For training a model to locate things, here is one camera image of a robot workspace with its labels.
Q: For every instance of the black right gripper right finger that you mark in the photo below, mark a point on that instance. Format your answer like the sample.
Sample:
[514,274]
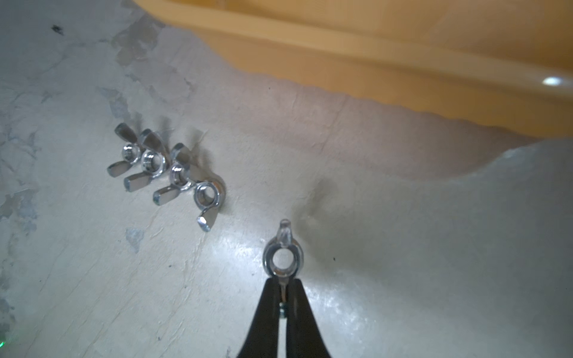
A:
[303,338]

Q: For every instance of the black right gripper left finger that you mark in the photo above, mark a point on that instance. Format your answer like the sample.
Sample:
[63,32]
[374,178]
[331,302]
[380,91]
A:
[262,338]

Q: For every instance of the silver wing nut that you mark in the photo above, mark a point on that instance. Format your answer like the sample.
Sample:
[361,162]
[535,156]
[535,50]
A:
[183,174]
[131,151]
[209,196]
[283,259]
[154,161]

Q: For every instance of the yellow plastic storage box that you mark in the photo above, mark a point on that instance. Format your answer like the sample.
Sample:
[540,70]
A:
[504,64]

